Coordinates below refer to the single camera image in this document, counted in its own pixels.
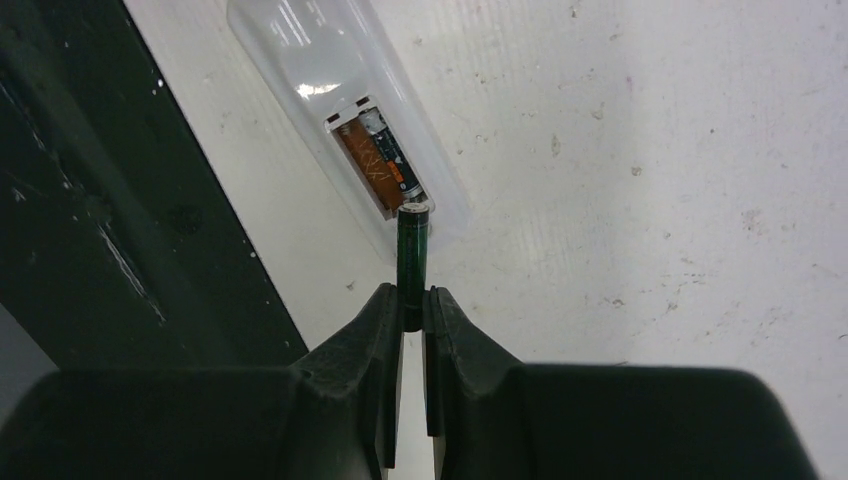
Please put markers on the black orange AAA battery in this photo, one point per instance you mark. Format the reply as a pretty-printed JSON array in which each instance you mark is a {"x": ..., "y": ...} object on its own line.
[{"x": 392, "y": 154}]

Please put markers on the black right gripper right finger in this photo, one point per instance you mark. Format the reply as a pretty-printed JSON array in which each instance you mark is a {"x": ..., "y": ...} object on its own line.
[{"x": 492, "y": 416}]

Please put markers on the white remote control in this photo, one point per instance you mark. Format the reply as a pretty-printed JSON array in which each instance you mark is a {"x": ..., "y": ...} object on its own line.
[{"x": 326, "y": 62}]

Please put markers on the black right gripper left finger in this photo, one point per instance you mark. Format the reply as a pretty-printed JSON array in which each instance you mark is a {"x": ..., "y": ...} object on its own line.
[{"x": 332, "y": 414}]

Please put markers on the green AAA battery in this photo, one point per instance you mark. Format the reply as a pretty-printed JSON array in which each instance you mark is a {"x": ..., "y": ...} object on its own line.
[{"x": 412, "y": 249}]

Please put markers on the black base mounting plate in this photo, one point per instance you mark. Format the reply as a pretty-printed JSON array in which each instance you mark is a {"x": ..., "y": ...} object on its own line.
[{"x": 119, "y": 247}]

